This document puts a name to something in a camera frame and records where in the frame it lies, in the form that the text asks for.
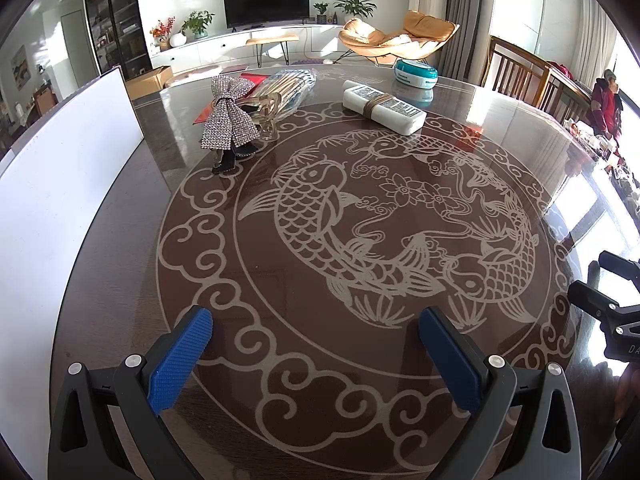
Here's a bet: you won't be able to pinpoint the wooden dining chair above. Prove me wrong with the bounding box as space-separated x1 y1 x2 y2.
482 35 551 106
542 67 596 126

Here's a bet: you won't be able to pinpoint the wooden bench with metal legs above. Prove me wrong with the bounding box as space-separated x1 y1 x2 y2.
246 33 300 67

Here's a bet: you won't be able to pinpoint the large leafy potted plant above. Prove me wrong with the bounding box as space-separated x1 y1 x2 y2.
334 0 377 25

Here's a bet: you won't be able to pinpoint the white board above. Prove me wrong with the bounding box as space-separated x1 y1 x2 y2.
0 66 146 361

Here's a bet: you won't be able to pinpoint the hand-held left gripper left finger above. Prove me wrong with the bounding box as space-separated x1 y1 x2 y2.
47 305 216 480

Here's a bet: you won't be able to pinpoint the black flat television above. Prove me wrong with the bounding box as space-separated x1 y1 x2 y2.
222 0 311 29

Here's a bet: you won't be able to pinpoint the framed wall picture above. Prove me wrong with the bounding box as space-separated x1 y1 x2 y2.
10 45 27 86

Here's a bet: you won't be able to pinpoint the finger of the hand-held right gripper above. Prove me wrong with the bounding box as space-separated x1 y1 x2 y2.
597 250 640 286
567 280 621 318

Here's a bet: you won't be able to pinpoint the clear amber hair clip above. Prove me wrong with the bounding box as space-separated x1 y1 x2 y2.
235 97 283 142

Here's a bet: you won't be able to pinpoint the red packet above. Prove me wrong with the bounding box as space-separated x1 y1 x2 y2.
192 72 273 126

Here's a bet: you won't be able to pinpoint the brown cardboard box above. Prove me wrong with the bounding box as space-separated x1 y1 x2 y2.
125 65 173 101

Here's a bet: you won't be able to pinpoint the green potted plant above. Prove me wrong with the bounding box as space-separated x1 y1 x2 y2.
181 10 215 41

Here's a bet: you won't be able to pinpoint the brown hair tie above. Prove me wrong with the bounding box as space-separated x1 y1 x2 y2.
362 92 396 117

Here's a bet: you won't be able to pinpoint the red flowers in pot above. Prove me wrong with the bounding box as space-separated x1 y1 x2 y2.
150 16 176 51

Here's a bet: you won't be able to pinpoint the teal and white round container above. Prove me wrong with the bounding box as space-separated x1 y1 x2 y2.
392 59 441 92

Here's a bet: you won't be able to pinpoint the orange lounge chair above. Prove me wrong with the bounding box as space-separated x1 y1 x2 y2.
339 10 461 67

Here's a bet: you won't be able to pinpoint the clear bag of cotton swabs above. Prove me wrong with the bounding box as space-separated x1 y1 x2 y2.
250 69 318 121

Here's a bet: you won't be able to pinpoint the white door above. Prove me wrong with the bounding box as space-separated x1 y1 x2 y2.
60 11 86 81

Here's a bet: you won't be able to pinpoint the rhinestone bow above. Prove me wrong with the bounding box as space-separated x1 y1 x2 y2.
200 76 261 151

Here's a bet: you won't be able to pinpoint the grey curtain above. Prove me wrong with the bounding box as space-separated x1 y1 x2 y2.
407 0 493 81

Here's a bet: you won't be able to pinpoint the white television cabinet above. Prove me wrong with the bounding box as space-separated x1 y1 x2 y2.
150 24 361 78

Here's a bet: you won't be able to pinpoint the round beige floor cushion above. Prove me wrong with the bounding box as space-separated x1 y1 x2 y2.
165 65 221 86

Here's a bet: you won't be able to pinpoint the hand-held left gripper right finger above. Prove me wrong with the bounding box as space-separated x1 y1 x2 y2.
417 305 593 480

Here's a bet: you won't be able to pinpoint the dark glass display cabinet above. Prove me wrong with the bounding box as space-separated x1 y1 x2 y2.
82 0 151 81

